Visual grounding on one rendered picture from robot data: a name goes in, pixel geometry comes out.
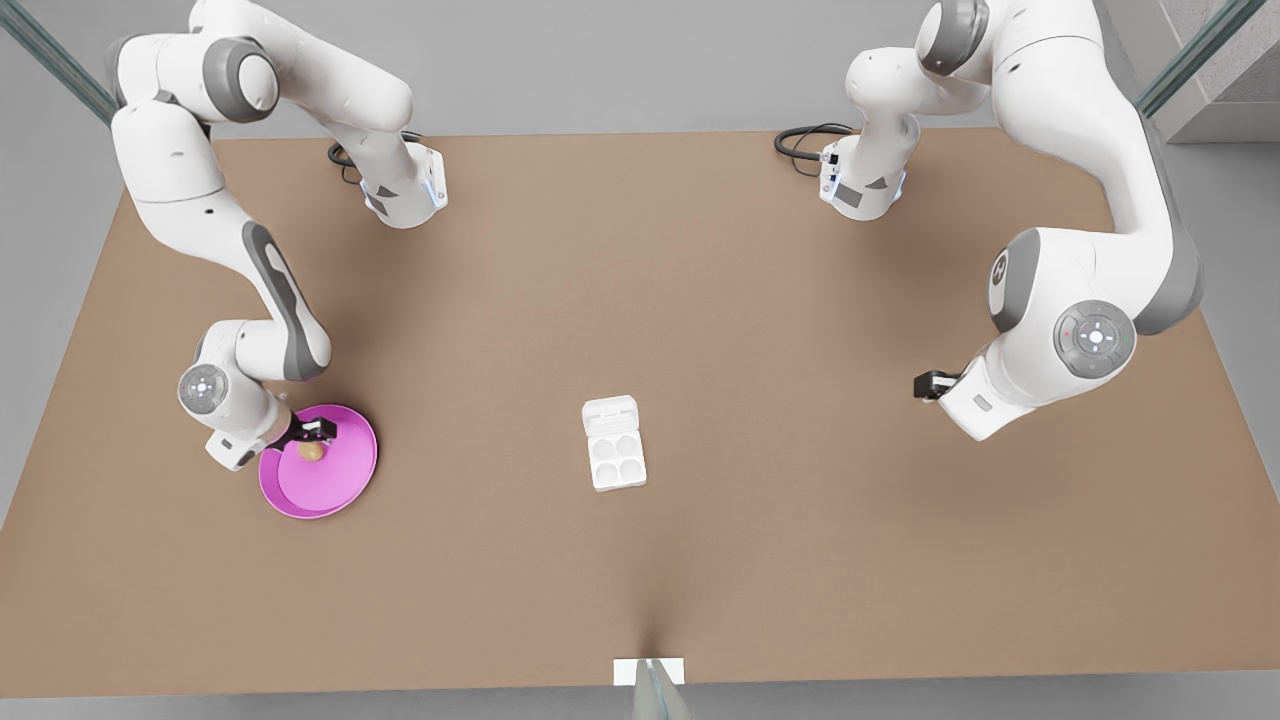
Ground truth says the white egg box lid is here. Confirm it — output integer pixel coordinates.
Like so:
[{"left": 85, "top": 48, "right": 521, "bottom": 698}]
[{"left": 582, "top": 395, "right": 641, "bottom": 439}]

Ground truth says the white egg box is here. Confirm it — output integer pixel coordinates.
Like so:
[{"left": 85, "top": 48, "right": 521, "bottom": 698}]
[{"left": 586, "top": 431, "right": 648, "bottom": 493}]

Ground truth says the pink round plate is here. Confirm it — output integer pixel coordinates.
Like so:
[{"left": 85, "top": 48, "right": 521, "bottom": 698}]
[{"left": 258, "top": 404, "right": 379, "bottom": 520}]

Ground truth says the black cable loop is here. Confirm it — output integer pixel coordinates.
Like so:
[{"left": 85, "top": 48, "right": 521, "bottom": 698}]
[
  {"left": 773, "top": 123, "right": 857, "bottom": 178},
  {"left": 327, "top": 131, "right": 425, "bottom": 186}
]

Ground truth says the silver frame post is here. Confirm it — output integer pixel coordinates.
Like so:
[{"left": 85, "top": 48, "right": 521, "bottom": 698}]
[
  {"left": 0, "top": 0, "right": 119, "bottom": 127},
  {"left": 1136, "top": 0, "right": 1267, "bottom": 120},
  {"left": 613, "top": 657, "right": 695, "bottom": 720}
]

